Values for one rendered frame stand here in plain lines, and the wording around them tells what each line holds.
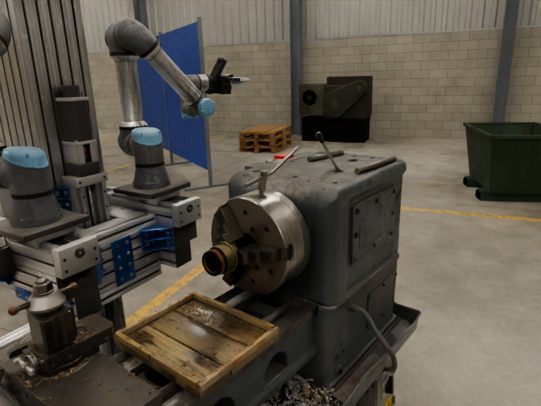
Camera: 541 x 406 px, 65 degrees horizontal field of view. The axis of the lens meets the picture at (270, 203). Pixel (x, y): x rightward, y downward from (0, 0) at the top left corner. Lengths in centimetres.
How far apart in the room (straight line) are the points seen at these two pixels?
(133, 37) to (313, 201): 93
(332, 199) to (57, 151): 100
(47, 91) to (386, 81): 1009
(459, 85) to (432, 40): 121
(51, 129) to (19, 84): 17
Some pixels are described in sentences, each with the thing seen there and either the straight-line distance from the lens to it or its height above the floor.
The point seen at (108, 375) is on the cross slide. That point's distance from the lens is 106.
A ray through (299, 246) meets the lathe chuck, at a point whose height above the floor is 110.
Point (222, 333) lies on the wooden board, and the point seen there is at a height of 88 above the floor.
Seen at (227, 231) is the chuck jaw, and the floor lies 114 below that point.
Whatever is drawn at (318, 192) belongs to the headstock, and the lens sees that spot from 132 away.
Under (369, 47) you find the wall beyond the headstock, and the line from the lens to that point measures 1140.
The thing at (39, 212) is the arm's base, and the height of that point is 120.
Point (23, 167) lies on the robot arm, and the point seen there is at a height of 135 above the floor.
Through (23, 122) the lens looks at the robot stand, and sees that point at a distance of 174.
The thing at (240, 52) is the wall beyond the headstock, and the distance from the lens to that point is 1254.
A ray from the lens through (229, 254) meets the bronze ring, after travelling 122.
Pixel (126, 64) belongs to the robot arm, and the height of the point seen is 164.
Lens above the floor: 159
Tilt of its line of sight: 17 degrees down
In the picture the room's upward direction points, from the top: 2 degrees counter-clockwise
